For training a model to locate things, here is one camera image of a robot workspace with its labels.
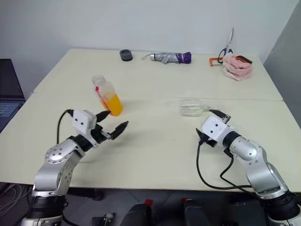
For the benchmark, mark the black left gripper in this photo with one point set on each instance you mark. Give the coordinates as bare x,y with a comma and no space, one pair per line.
98,134

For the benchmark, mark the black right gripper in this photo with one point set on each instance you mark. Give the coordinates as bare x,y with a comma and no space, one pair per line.
208,140

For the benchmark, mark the clear orange juice bottle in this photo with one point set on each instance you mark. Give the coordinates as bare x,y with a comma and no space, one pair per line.
115,103

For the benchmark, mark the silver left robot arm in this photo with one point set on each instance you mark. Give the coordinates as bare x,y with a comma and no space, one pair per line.
58,160

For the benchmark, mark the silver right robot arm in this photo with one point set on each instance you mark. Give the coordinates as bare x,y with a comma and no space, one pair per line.
247,148

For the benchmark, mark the pink folded towel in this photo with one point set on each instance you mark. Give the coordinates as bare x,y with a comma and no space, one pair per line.
237,70

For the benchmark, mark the dark grey round holder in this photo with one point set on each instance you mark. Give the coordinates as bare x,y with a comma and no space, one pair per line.
126,56

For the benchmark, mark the black table leg foot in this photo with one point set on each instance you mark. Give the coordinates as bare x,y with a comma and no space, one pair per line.
97,194

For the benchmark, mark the folded silver purple umbrella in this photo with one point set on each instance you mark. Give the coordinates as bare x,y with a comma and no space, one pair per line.
170,57

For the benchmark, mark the small black floor device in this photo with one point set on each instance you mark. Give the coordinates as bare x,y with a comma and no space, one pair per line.
102,220

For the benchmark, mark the dark open laptop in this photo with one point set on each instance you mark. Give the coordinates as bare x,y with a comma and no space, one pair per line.
9,82

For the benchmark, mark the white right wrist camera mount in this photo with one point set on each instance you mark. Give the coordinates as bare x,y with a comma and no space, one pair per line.
214,127

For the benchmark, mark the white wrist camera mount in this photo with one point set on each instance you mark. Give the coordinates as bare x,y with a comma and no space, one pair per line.
82,120
214,127

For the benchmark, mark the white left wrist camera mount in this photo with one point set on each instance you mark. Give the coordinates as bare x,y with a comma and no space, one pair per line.
82,120

